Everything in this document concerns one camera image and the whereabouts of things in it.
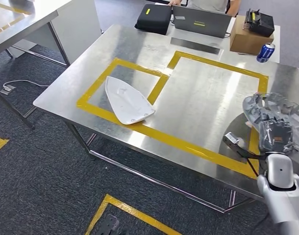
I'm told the black zip case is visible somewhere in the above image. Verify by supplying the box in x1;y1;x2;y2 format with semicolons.
134;3;172;36

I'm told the white triangular plastic part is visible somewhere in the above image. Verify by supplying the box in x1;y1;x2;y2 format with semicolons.
105;75;156;125

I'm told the stainless steel table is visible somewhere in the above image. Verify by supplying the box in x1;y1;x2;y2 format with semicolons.
0;0;71;130

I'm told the brown cardboard box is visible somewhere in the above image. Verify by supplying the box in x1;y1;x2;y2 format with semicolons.
230;15;275;56

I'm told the person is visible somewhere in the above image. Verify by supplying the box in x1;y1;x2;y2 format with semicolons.
168;0;242;18

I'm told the yellow tape outline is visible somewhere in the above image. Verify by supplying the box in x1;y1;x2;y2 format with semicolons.
0;0;31;36

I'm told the black device with yellow label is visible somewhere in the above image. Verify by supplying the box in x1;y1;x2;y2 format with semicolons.
243;8;275;38

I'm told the stainless steel workbench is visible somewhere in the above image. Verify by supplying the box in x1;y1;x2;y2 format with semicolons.
33;24;299;215

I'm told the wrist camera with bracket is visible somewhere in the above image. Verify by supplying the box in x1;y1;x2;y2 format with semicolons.
223;131;265;163
97;214;121;235

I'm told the white power strip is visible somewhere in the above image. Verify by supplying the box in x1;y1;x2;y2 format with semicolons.
0;84;17;95

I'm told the white cabinet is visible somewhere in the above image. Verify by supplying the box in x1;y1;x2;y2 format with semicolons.
7;0;102;66

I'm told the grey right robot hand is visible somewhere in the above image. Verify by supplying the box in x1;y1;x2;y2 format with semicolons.
258;120;296;155

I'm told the yellow tape square marking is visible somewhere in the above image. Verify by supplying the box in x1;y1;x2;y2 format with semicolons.
85;194;182;235

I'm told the blue drink can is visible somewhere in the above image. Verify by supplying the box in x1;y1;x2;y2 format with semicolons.
257;43;276;63

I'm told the grey plastic wheel hubcap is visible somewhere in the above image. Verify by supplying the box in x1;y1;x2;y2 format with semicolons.
242;93;299;169

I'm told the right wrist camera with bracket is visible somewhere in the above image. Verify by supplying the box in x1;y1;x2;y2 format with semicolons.
223;131;265;163

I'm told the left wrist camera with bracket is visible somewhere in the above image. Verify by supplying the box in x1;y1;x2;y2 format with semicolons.
97;214;121;235

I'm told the yellow tape double rectangle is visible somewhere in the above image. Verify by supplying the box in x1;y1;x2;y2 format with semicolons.
76;50;270;180

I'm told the grey laptop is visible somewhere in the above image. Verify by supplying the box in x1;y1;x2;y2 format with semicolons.
172;4;232;39

